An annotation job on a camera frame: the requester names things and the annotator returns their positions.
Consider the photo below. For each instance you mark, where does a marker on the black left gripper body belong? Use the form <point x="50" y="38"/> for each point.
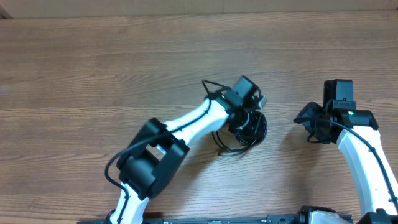
<point x="242" y="121"/>

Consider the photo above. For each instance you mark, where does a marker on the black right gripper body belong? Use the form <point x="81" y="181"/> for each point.
<point x="311" y="118"/>

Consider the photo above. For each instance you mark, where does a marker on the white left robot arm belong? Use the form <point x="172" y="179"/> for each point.
<point x="148" y="164"/>

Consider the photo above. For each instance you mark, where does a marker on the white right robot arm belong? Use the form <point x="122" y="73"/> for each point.
<point x="356" y="134"/>

